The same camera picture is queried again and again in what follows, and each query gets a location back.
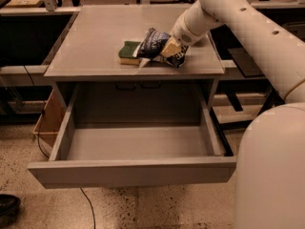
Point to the grey cabinet counter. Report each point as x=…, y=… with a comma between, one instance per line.
x=87, y=76

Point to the black tray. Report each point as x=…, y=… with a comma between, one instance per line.
x=245, y=63

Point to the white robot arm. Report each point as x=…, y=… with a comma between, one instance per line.
x=270, y=168

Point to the grey open drawer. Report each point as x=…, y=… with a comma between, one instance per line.
x=116, y=150

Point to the blue Kettle chip bag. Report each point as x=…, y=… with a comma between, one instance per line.
x=152, y=46

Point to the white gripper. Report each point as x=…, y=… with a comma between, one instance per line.
x=183, y=33

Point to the black shoe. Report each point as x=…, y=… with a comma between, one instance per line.
x=9, y=206

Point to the green and yellow sponge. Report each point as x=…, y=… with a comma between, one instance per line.
x=128, y=55

